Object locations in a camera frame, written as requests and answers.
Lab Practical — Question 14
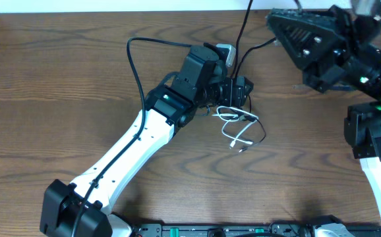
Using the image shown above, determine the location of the black usb cable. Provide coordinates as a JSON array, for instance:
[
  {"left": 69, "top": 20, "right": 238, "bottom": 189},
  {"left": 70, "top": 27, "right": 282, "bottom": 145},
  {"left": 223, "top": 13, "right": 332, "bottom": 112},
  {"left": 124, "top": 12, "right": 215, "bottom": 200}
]
[{"left": 231, "top": 0, "right": 279, "bottom": 154}]

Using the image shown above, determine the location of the white usb cable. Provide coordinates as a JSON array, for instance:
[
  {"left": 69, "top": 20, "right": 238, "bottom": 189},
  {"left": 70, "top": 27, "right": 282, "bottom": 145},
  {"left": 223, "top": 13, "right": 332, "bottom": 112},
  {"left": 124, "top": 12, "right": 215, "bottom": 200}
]
[{"left": 212, "top": 105, "right": 260, "bottom": 149}]

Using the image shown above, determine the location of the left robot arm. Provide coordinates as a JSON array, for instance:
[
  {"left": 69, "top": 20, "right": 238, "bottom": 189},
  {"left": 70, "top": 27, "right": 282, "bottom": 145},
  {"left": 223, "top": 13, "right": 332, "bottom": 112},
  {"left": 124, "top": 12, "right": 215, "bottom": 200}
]
[{"left": 40, "top": 43, "right": 253, "bottom": 237}]

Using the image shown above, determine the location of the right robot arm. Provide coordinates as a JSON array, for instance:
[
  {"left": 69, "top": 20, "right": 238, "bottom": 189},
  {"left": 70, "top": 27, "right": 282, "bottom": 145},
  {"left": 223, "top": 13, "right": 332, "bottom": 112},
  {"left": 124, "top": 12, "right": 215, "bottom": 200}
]
[{"left": 267, "top": 1, "right": 381, "bottom": 218}]

